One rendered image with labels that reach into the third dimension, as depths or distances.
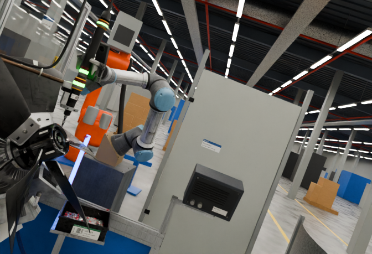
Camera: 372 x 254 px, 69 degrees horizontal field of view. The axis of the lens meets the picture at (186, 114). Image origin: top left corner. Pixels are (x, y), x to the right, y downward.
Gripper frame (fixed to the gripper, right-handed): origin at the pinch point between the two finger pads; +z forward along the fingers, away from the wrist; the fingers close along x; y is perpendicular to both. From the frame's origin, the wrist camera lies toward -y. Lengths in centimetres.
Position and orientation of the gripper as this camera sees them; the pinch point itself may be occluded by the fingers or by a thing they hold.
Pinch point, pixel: (85, 57)
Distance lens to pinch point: 111.2
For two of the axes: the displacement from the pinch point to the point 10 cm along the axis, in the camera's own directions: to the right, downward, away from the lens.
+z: -0.1, -0.2, -10.0
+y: -3.7, 9.3, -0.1
